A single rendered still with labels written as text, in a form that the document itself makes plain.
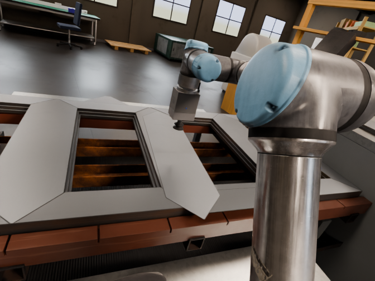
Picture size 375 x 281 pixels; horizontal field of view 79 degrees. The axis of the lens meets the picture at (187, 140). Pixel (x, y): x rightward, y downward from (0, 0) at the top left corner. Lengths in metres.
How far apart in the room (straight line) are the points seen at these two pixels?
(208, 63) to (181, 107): 0.22
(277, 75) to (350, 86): 0.10
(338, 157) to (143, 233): 1.00
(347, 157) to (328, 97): 0.98
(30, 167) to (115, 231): 0.32
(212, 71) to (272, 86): 0.39
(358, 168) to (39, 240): 1.21
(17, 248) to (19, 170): 0.23
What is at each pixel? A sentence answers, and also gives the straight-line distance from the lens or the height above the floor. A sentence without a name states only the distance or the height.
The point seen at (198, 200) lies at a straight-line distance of 0.71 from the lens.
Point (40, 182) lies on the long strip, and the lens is 0.73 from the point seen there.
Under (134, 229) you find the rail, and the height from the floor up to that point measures 0.83.
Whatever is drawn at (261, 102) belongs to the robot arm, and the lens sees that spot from 0.30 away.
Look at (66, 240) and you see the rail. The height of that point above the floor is 0.83.
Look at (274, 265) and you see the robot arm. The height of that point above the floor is 1.07.
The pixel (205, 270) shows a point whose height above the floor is 0.68.
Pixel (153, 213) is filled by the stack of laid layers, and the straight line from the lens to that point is 0.65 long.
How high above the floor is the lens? 1.32
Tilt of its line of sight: 27 degrees down
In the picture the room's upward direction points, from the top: 15 degrees clockwise
